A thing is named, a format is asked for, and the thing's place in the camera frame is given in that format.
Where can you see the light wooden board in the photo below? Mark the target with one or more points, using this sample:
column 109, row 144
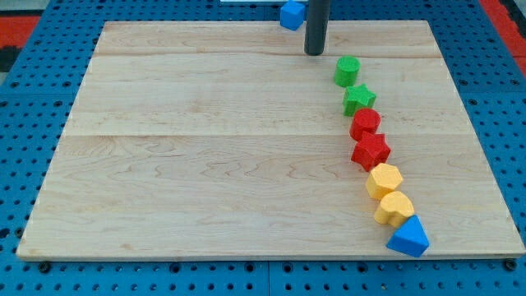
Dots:
column 223, row 140

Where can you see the green star block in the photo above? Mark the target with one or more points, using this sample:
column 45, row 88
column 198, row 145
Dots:
column 357, row 97

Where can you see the red cylinder block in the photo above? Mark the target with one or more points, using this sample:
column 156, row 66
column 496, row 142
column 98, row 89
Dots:
column 364, row 120

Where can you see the red star block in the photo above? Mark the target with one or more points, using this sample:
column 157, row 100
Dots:
column 371, row 150

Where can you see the green cylinder block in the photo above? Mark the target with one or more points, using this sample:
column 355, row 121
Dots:
column 346, row 71

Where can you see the yellow hexagon block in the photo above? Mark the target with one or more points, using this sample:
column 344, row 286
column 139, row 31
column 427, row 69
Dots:
column 383, row 179

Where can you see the blue cube block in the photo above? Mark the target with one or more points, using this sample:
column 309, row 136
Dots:
column 291, row 15

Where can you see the yellow heart block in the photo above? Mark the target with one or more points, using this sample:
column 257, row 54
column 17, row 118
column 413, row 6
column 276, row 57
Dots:
column 395, row 208

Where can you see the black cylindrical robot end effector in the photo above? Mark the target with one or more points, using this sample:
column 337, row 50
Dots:
column 316, row 28

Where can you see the blue triangle block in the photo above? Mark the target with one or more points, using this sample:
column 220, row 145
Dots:
column 410, row 238

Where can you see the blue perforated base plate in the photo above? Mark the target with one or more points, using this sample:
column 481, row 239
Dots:
column 483, row 50

